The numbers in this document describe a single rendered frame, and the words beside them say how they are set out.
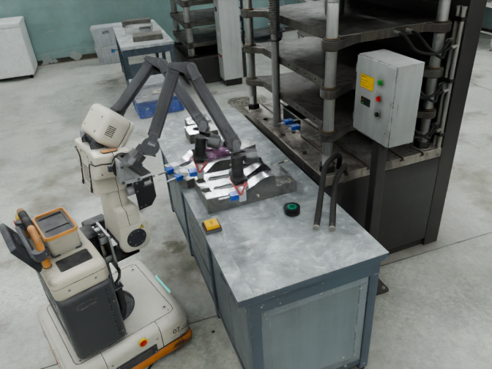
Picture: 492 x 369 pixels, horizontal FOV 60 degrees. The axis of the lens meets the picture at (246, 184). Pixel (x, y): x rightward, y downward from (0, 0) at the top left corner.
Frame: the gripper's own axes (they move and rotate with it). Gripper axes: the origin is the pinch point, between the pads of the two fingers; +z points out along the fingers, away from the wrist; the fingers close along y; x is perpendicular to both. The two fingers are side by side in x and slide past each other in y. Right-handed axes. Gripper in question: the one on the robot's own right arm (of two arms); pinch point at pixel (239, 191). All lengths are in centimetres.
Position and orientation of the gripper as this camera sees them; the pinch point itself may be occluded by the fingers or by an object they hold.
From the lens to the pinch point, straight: 207.2
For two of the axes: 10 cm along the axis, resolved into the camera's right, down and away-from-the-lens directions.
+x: -9.3, 2.2, -2.8
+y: -3.6, -4.6, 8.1
